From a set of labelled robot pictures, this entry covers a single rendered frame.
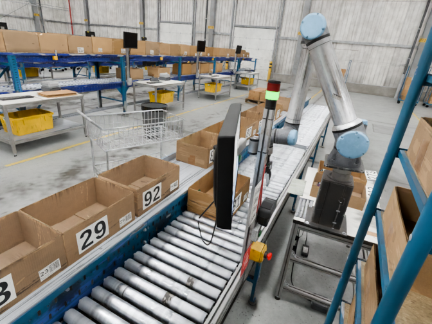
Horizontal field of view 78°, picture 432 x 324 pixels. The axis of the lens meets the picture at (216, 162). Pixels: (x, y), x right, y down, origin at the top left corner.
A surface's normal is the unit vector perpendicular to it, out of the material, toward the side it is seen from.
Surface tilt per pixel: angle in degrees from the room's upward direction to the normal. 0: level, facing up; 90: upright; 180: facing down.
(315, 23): 84
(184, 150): 90
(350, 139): 94
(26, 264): 90
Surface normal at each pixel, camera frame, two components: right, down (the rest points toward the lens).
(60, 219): 0.89, 0.23
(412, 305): 0.08, -0.91
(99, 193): -0.45, 0.31
